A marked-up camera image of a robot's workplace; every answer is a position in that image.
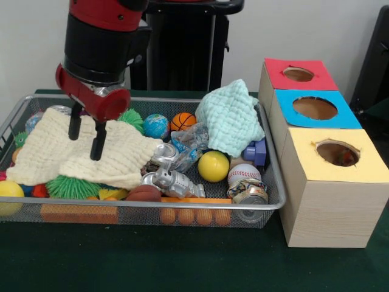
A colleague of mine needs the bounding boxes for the shallow grey mesh bin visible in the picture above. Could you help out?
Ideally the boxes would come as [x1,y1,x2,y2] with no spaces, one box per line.
[0,93,287,229]

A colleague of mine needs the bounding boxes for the green spiky rubber ball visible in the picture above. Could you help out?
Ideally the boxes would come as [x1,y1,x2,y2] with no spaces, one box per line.
[118,108,145,134]
[45,175,103,200]

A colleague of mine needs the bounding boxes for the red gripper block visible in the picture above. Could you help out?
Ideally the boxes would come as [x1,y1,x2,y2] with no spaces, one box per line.
[55,63,132,161]

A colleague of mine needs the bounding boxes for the yellow plastic ball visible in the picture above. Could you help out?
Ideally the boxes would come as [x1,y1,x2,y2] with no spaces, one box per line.
[198,150,230,183]

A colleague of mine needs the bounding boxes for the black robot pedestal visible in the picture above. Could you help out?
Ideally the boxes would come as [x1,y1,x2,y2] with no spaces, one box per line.
[129,0,246,92]

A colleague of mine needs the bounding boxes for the wooden box with three holes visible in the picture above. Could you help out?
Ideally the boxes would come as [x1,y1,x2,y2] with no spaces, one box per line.
[258,57,389,249]

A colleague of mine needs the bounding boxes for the small orange basketball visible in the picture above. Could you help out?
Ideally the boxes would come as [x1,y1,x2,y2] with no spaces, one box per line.
[170,111,198,133]

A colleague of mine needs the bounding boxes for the crushed printed drink can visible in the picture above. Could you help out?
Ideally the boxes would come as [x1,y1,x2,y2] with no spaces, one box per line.
[227,179,270,205]

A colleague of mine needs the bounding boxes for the multicolour confetti print cloth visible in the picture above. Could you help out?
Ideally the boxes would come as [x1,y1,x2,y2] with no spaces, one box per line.
[332,150,359,167]

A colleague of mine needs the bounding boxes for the silver robot toy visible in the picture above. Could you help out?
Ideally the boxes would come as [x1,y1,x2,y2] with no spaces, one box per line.
[151,167,207,199]

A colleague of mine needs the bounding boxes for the blue globe ball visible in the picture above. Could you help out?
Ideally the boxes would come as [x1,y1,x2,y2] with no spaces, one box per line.
[142,113,170,141]

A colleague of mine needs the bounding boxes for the white baseball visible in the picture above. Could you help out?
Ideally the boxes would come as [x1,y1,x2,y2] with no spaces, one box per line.
[227,163,262,187]

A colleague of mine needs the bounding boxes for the small brown ball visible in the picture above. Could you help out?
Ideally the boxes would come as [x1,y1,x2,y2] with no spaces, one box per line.
[126,184,162,202]

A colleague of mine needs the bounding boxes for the mint green waffle cloth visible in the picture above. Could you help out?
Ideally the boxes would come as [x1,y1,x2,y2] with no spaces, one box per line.
[194,78,266,158]

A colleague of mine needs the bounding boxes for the cream waffle cloth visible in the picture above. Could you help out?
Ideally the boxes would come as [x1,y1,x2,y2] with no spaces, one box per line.
[5,108,164,190]

